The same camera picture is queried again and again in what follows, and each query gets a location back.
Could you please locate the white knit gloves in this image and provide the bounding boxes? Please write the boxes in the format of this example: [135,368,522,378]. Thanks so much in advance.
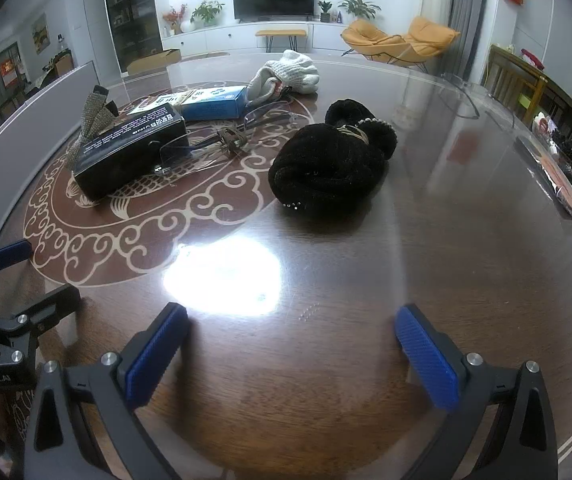
[247,50,321,103]

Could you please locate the yellow lounge chair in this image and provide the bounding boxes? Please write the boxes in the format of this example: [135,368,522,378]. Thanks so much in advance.
[341,16,461,68]

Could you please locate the black flat television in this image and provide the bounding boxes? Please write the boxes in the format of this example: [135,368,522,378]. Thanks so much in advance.
[232,0,315,23]

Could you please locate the blue and white box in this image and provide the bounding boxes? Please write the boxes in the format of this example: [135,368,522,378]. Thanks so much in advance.
[128,85,249,122]

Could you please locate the red flowers in vase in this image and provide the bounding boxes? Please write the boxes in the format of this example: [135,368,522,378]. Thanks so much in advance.
[162,4,188,36]

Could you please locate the light grey panel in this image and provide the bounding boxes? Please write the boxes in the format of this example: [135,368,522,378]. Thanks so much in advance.
[0,60,98,233]

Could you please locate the clear bag with orange card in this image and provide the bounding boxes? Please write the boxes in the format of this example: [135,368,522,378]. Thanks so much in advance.
[516,135,572,231]

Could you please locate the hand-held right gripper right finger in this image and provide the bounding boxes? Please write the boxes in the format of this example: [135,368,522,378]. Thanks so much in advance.
[395,304,559,480]

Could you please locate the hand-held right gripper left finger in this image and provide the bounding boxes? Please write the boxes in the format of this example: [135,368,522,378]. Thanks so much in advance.
[25,303,189,480]

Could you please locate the silver glitter bow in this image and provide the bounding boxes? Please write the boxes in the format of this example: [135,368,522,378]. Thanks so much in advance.
[66,85,119,168]

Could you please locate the wooden slatted chair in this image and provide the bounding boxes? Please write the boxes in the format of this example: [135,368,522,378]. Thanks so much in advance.
[483,45,549,121]

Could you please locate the dark wooden patterned desktop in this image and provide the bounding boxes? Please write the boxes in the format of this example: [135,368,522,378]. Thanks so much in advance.
[0,52,572,480]

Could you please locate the rimless eyeglasses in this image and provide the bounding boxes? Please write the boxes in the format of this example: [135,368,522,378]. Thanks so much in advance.
[153,100,299,176]

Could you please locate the wooden bench with metal legs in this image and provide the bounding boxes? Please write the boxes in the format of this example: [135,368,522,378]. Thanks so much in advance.
[256,28,307,53]

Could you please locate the dark glass bookcase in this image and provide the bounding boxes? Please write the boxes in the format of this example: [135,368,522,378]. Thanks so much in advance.
[101,0,164,73]

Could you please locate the large green potted plant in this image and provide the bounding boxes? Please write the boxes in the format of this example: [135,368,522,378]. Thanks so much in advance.
[338,0,381,22]

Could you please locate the black rectangular box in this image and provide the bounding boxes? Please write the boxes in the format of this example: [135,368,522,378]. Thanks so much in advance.
[72,103,187,202]

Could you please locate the cardboard box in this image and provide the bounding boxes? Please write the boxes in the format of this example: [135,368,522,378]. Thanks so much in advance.
[126,47,183,75]

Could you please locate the grey curtain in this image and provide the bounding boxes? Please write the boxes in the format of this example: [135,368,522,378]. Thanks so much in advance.
[448,0,499,81]

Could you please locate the white television cabinet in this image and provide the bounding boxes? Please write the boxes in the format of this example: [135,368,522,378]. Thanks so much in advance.
[161,20,361,56]

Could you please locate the bushy green potted plant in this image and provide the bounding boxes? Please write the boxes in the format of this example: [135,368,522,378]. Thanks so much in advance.
[191,0,225,28]

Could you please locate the framed wall painting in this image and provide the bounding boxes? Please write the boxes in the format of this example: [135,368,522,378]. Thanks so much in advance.
[31,12,48,53]

